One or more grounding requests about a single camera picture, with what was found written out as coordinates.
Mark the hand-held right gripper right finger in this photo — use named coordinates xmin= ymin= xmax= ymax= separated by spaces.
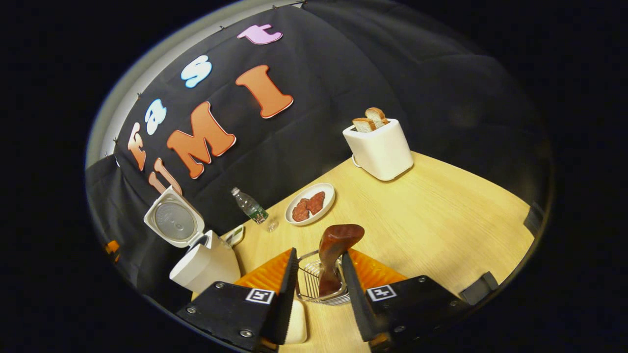
xmin=341 ymin=250 xmax=471 ymax=350

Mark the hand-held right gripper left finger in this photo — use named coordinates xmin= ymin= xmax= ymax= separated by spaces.
xmin=176 ymin=248 xmax=300 ymax=353

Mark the wire chopstick holder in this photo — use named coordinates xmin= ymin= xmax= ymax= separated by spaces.
xmin=294 ymin=250 xmax=351 ymax=306

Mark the brown wooden spoon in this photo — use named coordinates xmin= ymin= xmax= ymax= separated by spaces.
xmin=318 ymin=224 xmax=366 ymax=298

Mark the white rice cooker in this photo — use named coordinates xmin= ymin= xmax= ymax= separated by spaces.
xmin=143 ymin=185 xmax=242 ymax=295

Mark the small white dish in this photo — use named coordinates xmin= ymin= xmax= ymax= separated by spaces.
xmin=223 ymin=225 xmax=245 ymax=247

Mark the clear plastic water bottle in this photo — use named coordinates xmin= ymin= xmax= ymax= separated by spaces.
xmin=231 ymin=187 xmax=279 ymax=232

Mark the white round plate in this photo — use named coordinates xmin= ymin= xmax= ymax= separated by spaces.
xmin=285 ymin=183 xmax=336 ymax=226

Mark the black table clamp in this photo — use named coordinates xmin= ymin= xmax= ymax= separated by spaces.
xmin=460 ymin=271 xmax=499 ymax=305
xmin=523 ymin=201 xmax=545 ymax=236

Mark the white toaster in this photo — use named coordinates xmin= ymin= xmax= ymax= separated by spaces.
xmin=342 ymin=118 xmax=414 ymax=182

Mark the black backdrop cloth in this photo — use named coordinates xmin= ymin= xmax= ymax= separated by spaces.
xmin=86 ymin=0 xmax=552 ymax=295

